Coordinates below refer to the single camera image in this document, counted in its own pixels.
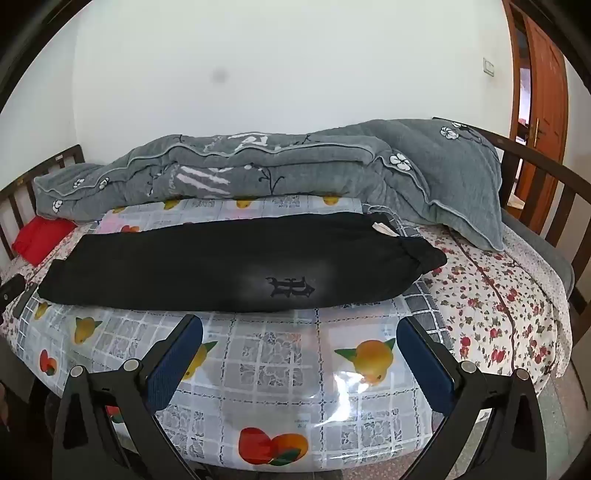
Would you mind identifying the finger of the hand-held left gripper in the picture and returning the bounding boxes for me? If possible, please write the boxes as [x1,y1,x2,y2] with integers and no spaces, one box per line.
[0,275,25,304]
[13,285,38,320]

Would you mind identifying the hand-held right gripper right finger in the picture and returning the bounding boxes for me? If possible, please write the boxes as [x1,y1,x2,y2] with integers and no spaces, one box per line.
[396,316,548,480]

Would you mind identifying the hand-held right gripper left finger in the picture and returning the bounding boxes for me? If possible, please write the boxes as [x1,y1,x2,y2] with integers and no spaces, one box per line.
[52,314,204,480]

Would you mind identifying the black pants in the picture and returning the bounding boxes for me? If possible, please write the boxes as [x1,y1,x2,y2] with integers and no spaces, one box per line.
[38,211,448,313]

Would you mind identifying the red cloth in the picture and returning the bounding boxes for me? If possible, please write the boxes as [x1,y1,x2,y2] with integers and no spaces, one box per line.
[12,216,78,267]

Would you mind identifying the fruit print plastic tablecloth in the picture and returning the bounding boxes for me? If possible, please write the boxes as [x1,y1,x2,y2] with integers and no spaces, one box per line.
[0,195,455,472]

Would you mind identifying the red floral bedsheet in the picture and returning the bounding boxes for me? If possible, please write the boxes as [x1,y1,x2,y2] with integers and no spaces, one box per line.
[0,217,573,381]

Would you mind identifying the grey bed padding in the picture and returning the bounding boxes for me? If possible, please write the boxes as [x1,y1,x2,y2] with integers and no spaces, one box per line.
[501,210,575,296]

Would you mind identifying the grey floral quilt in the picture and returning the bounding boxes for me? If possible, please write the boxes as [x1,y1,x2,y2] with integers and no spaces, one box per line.
[33,118,505,252]

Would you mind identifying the brown wooden door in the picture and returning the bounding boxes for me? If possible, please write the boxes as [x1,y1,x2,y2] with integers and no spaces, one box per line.
[503,0,570,204]

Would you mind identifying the dark wooden bed frame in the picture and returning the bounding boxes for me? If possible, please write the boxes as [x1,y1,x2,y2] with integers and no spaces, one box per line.
[0,116,591,333]

